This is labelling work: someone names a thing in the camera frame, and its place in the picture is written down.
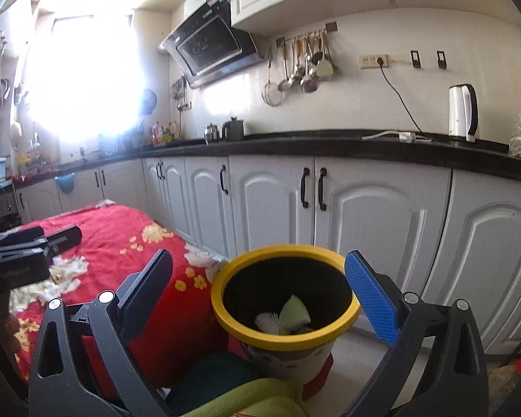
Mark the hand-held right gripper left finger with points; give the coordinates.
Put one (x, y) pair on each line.
(150, 282)

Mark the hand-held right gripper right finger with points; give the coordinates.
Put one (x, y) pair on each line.
(371, 295)

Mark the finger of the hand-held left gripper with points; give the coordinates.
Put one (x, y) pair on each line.
(13, 235)
(65, 236)

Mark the light green paper bowl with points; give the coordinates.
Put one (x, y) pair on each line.
(293, 315)

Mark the yellow rimmed trash bin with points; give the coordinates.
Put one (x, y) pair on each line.
(282, 252)

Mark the white pleated paper liner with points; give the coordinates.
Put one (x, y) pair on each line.
(269, 322)

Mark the person's left hand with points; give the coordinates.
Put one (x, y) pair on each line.
(12, 325)

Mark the red floral tablecloth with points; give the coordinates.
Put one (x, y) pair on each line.
(113, 234)

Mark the white lower cabinets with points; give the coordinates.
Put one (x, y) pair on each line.
(373, 208)

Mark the dark green cushion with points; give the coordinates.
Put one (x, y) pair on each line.
(217, 369)

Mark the group of condiment bottles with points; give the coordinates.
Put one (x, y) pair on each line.
(164, 134)

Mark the yellow green cloth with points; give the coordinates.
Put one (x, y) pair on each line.
(252, 399)

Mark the black kitchen countertop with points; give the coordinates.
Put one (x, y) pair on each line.
(330, 141)

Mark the window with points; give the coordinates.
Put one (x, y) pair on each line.
(87, 78)

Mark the steel teapot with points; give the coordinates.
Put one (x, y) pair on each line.
(212, 133)

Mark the dark green pot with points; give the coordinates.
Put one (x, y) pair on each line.
(233, 129)

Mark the hanging kitchen tools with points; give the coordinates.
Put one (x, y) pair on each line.
(179, 88)

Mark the white electric kettle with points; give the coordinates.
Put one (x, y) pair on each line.
(460, 113)

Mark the dark ladle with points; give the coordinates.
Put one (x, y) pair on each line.
(308, 84)

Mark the steel ladle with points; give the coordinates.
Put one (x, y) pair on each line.
(283, 86)

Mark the green spatula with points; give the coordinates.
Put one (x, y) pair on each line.
(324, 67)

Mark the steel skimmer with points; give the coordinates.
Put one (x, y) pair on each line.
(298, 71)

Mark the black range hood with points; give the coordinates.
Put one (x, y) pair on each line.
(208, 47)

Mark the blue round wall hanging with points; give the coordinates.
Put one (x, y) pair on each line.
(148, 103)

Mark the wall power outlet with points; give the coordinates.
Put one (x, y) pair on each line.
(373, 61)

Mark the black wall hook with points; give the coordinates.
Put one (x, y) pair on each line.
(441, 60)
(415, 60)

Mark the utensil wall rail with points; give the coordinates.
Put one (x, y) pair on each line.
(306, 34)

